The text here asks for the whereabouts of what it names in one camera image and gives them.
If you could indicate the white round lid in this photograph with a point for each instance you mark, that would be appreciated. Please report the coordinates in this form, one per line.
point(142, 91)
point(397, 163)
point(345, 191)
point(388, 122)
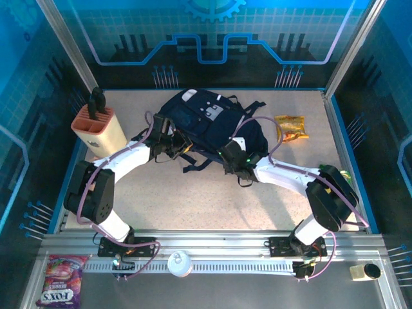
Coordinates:
point(179, 264)

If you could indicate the aluminium frame post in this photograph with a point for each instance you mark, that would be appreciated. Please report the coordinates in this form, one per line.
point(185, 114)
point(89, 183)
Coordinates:
point(357, 38)
point(64, 38)

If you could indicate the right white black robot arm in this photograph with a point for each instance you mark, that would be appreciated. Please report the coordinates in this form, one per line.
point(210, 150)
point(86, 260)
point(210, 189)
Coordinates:
point(328, 199)

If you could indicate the yellow sponge block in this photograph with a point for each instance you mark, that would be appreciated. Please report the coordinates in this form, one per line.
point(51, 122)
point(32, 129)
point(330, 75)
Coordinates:
point(357, 272)

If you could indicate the green snack packet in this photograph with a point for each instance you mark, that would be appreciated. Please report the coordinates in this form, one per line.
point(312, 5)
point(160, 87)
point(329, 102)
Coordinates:
point(346, 175)

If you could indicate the purple Fox's candy bag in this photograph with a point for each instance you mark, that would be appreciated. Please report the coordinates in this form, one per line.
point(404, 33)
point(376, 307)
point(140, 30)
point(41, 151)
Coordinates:
point(61, 280)

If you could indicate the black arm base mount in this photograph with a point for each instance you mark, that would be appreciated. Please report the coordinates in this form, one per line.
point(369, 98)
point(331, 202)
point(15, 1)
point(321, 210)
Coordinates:
point(109, 249)
point(280, 247)

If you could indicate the cream pink knife block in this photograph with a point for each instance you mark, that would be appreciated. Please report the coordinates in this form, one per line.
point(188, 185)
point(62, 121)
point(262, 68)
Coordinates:
point(103, 135)

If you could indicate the black controller board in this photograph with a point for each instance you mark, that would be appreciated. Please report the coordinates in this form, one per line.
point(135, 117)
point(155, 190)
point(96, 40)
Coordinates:
point(304, 270)
point(124, 267)

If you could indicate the aluminium front rail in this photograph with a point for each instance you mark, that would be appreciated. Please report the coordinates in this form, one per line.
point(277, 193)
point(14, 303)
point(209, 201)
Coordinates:
point(209, 243)

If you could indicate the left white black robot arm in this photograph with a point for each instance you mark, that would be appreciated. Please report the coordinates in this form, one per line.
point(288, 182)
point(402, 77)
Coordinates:
point(93, 196)

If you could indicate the yellow snack bag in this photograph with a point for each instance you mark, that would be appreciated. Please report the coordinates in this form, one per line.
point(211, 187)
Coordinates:
point(291, 128)

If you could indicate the navy blue backpack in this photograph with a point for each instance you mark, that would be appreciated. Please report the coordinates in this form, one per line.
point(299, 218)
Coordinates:
point(206, 128)

